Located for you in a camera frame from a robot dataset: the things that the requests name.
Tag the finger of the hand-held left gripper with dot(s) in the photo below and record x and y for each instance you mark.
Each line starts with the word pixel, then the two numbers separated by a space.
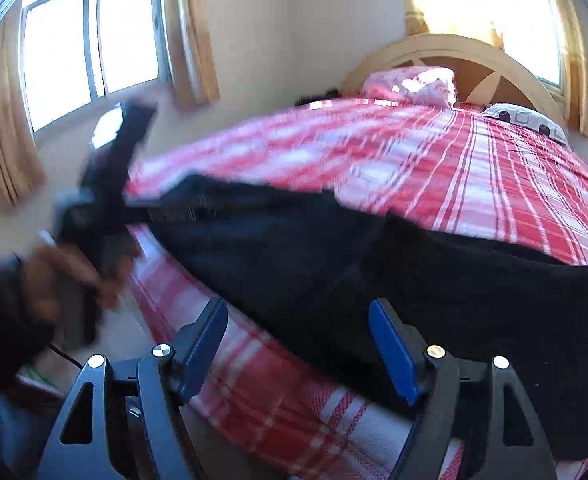
pixel 124 145

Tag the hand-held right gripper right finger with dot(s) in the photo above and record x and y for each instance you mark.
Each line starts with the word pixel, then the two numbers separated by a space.
pixel 394 355

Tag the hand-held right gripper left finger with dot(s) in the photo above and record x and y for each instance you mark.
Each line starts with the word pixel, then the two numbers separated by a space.
pixel 204 350

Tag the black pants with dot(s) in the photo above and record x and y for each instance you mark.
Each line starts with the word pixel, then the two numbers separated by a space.
pixel 324 270

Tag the person's left forearm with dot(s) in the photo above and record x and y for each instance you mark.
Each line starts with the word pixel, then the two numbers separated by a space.
pixel 4 320

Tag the person's left hand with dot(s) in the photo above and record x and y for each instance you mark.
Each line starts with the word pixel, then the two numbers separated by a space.
pixel 49 280

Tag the large side window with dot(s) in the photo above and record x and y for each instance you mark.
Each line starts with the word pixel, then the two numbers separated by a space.
pixel 59 60

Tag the red plaid blanket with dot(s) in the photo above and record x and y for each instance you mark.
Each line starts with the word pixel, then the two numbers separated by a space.
pixel 424 160

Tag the dark cloth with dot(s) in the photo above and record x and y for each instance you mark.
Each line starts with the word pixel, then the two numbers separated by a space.
pixel 319 96

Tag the white black patterned pillow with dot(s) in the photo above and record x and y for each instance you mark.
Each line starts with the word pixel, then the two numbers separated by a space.
pixel 519 116

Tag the pink pillow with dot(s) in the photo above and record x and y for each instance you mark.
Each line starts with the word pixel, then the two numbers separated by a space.
pixel 409 85

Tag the cream wooden headboard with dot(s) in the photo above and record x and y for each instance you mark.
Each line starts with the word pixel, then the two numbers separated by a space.
pixel 449 45

